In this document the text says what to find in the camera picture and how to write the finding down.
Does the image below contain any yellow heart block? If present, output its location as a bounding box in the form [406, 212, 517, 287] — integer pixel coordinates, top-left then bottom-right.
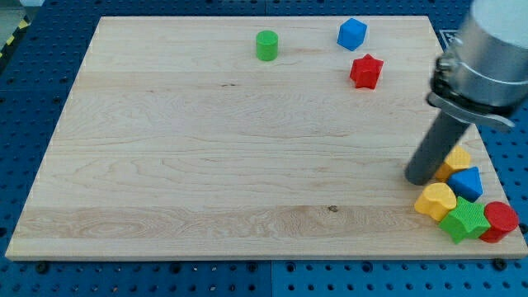
[414, 182, 457, 222]

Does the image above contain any red cylinder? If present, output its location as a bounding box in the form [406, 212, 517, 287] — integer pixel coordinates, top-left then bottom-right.
[479, 201, 519, 243]

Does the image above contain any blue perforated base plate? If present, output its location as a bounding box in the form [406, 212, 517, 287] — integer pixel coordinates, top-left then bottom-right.
[1, 0, 527, 296]

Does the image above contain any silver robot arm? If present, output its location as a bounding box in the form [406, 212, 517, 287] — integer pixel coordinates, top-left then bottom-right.
[427, 0, 527, 133]

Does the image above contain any blue cube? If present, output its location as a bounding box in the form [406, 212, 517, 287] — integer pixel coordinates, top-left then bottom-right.
[337, 18, 368, 51]

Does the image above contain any blue triangle block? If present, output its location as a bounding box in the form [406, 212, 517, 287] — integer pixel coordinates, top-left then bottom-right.
[447, 167, 483, 202]

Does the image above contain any grey cylindrical pointer tool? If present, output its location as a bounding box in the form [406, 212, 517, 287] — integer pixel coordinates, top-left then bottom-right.
[404, 111, 470, 186]

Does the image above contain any light wooden board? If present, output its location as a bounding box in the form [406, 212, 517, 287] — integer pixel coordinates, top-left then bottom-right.
[6, 16, 527, 262]

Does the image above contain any green star block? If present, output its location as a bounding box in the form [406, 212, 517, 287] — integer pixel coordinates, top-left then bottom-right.
[438, 196, 491, 244]

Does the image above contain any green cylinder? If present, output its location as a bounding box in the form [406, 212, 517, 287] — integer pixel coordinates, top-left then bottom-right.
[256, 31, 279, 61]

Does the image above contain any red star block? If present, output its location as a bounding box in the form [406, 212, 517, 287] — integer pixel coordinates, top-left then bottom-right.
[349, 54, 384, 89]

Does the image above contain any yellow pentagon block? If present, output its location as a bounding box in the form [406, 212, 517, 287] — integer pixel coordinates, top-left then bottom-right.
[434, 146, 471, 182]

